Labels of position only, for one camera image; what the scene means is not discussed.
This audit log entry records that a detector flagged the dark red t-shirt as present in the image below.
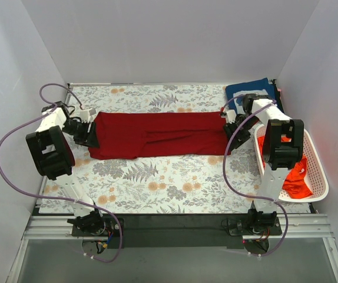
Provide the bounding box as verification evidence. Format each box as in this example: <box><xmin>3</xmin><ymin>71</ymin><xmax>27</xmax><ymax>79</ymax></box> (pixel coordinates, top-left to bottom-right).
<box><xmin>89</xmin><ymin>112</ymin><xmax>228</xmax><ymax>160</ymax></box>

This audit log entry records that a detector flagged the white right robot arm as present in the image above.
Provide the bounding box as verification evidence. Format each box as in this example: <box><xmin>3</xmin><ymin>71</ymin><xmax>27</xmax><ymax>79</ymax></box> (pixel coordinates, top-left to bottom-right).
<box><xmin>220</xmin><ymin>93</ymin><xmax>304</xmax><ymax>235</ymax></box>

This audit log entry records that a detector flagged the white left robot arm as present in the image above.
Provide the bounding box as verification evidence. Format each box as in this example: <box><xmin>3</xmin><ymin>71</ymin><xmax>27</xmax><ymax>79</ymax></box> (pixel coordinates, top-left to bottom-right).
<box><xmin>26</xmin><ymin>101</ymin><xmax>106</xmax><ymax>236</ymax></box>

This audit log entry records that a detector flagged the floral patterned table cloth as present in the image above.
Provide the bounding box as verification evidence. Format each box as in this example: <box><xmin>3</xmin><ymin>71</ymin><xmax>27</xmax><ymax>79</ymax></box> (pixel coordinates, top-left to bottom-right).
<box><xmin>68</xmin><ymin>84</ymin><xmax>261</xmax><ymax>213</ymax></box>

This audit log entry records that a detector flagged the black folded t-shirt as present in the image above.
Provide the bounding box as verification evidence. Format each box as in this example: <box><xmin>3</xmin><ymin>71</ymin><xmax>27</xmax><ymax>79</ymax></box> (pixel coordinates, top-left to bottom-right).
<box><xmin>272</xmin><ymin>82</ymin><xmax>285</xmax><ymax>114</ymax></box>

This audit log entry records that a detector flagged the orange t-shirt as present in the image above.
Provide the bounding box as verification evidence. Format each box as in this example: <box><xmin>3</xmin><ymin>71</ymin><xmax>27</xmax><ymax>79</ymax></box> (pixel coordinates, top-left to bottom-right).
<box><xmin>258</xmin><ymin>134</ymin><xmax>314</xmax><ymax>199</ymax></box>

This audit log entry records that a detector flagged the white plastic laundry basket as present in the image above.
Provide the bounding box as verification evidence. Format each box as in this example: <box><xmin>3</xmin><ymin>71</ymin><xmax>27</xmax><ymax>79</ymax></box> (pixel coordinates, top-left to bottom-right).
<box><xmin>253</xmin><ymin>124</ymin><xmax>329</xmax><ymax>203</ymax></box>

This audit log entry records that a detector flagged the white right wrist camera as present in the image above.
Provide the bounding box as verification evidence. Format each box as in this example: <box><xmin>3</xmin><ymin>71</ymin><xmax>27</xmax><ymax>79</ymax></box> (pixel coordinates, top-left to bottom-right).
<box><xmin>220</xmin><ymin>110</ymin><xmax>237</xmax><ymax>123</ymax></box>

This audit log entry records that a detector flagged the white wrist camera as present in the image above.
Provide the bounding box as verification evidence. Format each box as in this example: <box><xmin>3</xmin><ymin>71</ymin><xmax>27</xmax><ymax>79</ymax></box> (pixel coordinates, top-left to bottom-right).
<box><xmin>220</xmin><ymin>110</ymin><xmax>237</xmax><ymax>123</ymax></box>
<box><xmin>79</xmin><ymin>108</ymin><xmax>97</xmax><ymax>123</ymax></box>

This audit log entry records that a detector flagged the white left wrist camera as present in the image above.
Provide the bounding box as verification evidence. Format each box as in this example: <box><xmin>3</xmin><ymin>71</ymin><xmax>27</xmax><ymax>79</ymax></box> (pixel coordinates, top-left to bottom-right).
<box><xmin>79</xmin><ymin>108</ymin><xmax>97</xmax><ymax>123</ymax></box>

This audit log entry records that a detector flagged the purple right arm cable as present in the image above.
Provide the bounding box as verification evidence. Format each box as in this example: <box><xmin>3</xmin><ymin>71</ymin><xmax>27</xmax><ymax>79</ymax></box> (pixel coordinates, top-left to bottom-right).
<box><xmin>220</xmin><ymin>97</ymin><xmax>289</xmax><ymax>258</ymax></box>

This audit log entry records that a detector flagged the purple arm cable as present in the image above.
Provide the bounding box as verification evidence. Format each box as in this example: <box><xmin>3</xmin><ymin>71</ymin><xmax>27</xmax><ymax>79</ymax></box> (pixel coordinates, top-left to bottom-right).
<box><xmin>220</xmin><ymin>97</ymin><xmax>289</xmax><ymax>258</ymax></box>
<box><xmin>0</xmin><ymin>83</ymin><xmax>124</xmax><ymax>263</ymax></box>

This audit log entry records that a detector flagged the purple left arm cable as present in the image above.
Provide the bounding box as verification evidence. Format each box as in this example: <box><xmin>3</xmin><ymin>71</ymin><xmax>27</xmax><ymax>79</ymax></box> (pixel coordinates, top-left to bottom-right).
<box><xmin>0</xmin><ymin>83</ymin><xmax>124</xmax><ymax>263</ymax></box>

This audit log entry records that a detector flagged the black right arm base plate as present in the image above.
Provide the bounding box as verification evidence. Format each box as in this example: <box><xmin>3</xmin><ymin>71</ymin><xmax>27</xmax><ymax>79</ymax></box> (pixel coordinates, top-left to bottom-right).
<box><xmin>220</xmin><ymin>214</ymin><xmax>283</xmax><ymax>236</ymax></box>

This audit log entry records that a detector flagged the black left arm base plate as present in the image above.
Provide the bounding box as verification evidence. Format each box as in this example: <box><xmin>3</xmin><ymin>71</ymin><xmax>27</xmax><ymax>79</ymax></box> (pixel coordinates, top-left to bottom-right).
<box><xmin>71</xmin><ymin>215</ymin><xmax>125</xmax><ymax>237</ymax></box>

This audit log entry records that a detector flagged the aluminium frame rail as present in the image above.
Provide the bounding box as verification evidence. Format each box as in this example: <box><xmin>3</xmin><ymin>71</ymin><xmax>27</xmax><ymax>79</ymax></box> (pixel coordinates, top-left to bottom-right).
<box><xmin>23</xmin><ymin>213</ymin><xmax>334</xmax><ymax>239</ymax></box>

